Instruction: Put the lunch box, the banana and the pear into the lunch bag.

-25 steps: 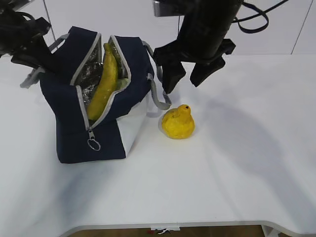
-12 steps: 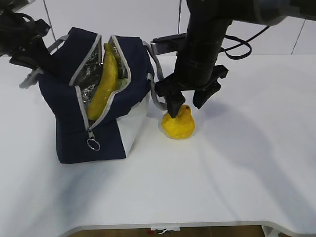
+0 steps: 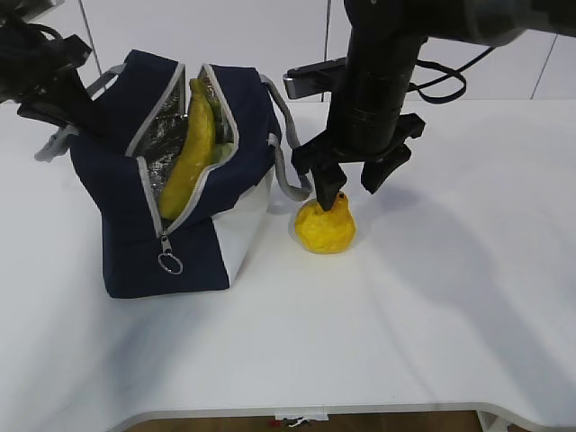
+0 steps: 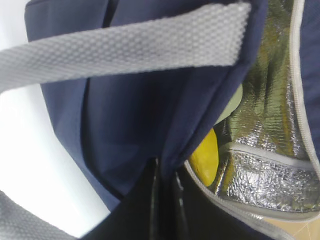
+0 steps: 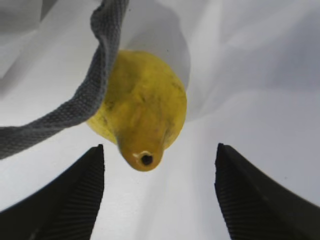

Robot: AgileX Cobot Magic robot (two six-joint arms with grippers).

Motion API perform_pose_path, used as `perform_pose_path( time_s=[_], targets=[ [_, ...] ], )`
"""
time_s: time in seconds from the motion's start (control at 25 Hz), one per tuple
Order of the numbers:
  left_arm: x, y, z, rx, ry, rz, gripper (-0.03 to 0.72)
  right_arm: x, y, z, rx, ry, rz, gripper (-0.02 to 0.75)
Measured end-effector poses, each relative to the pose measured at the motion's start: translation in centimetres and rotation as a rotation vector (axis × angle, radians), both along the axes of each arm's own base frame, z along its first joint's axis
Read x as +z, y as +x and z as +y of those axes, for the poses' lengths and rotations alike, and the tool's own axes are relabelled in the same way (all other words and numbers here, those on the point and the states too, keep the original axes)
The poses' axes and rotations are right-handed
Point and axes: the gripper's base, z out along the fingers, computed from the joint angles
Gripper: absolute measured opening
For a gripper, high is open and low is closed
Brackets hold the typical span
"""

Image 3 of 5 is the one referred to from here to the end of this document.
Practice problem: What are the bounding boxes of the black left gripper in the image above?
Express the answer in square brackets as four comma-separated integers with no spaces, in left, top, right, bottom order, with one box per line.
[1,35,123,137]

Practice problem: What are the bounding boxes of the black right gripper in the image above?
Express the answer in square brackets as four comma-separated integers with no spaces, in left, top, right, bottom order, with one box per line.
[291,113,426,212]

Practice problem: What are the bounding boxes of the yellow toy pear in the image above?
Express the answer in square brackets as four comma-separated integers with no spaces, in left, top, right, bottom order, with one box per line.
[294,192,356,255]

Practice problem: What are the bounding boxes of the navy blue lunch bag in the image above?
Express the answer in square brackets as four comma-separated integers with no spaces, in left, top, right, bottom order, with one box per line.
[36,50,311,299]

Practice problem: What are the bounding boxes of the yellow toy banana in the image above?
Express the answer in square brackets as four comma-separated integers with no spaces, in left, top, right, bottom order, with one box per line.
[158,78,215,221]

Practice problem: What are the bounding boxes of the green lid glass food container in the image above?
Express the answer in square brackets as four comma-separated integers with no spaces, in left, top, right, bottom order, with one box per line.
[210,99,233,164]

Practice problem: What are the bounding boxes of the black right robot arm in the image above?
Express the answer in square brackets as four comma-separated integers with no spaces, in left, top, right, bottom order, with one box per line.
[283,1,575,211]

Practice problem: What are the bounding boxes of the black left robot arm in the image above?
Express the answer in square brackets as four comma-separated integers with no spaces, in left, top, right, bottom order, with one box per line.
[1,1,110,137]

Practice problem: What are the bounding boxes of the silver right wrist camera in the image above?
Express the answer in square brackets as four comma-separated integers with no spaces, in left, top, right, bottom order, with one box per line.
[283,58,347,100]

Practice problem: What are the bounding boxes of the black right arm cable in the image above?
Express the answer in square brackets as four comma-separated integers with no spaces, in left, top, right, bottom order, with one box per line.
[407,42,496,104]

